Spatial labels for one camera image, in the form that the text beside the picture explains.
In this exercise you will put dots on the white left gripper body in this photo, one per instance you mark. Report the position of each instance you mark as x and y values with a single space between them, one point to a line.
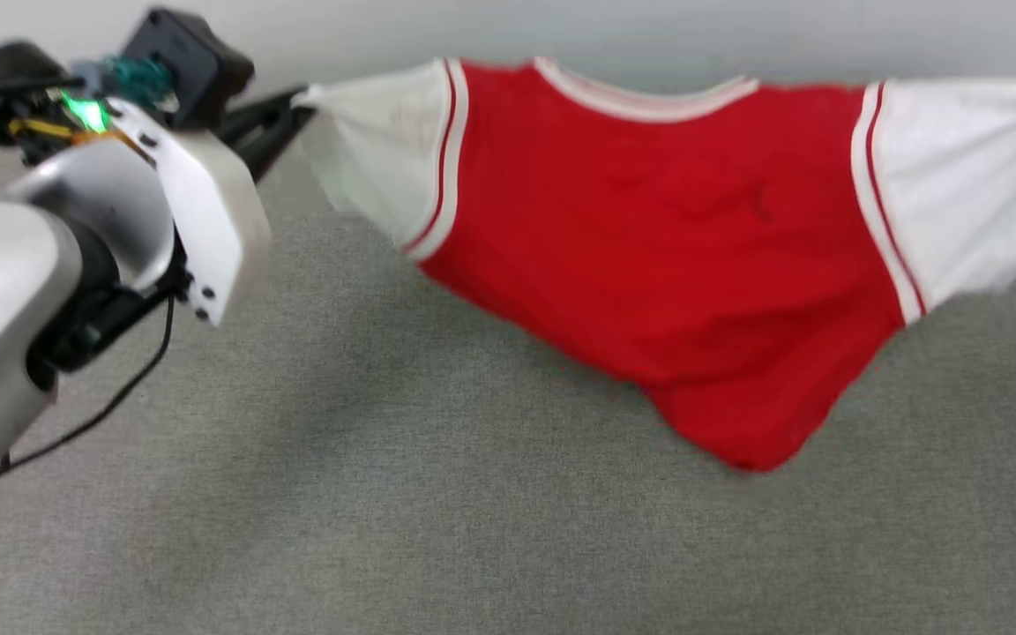
217 229

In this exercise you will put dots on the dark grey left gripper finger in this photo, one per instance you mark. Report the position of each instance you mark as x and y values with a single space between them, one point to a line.
265 145
265 101

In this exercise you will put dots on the red and white jersey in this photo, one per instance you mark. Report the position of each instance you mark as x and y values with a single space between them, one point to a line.
649 220

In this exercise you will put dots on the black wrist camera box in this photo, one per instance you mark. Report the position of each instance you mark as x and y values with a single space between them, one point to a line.
186 62

